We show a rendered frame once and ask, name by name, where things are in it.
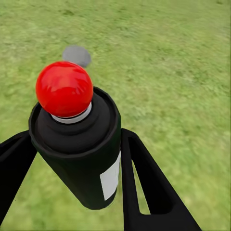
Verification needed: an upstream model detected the pesticide atomizer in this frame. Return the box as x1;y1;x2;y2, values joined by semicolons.
28;45;121;210

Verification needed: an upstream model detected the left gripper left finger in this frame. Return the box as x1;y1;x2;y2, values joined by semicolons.
0;130;38;225

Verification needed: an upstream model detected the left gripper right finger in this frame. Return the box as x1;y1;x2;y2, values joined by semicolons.
121;128;202;231

